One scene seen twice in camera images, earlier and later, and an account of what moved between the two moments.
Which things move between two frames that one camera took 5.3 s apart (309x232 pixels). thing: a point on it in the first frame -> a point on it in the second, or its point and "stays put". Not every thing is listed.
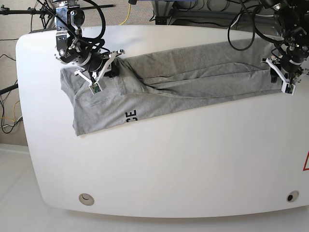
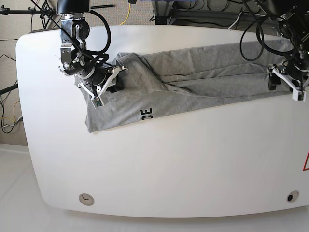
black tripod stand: (45, 12) stays put
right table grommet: (292, 196) stays put
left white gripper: (96, 86) -> (97, 100)
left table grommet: (86, 199) stays put
